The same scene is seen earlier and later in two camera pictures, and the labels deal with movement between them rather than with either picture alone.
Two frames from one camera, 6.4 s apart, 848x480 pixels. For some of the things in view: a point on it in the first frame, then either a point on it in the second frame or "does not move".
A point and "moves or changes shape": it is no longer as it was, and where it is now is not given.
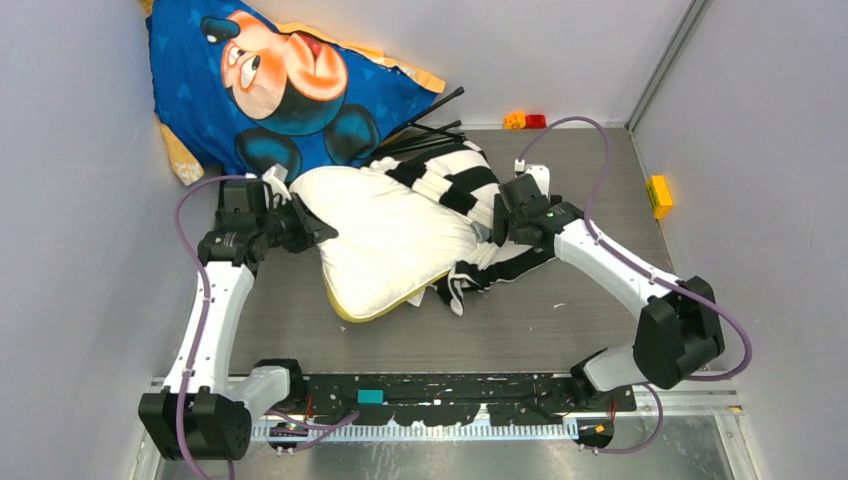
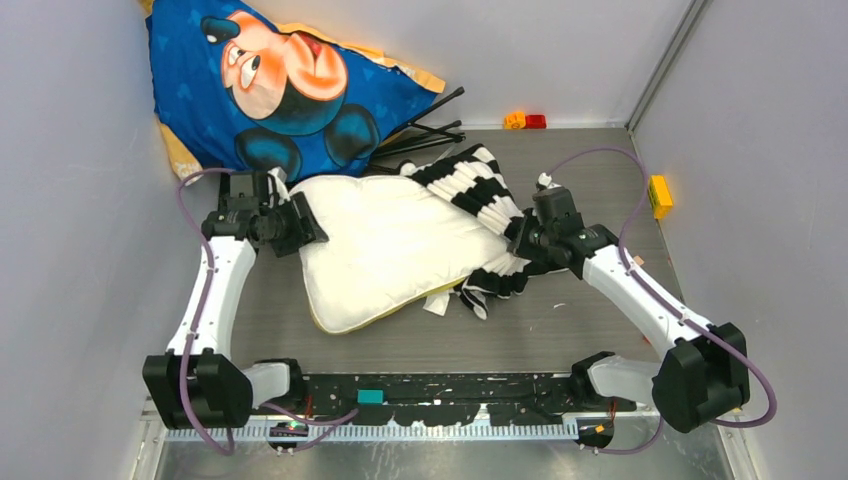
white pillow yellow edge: (392, 242) moves or changes shape
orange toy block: (516, 120) does not move
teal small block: (370, 396) does not move
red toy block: (535, 121) does not move
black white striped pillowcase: (460, 177) moves or changes shape
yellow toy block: (660, 196) does not move
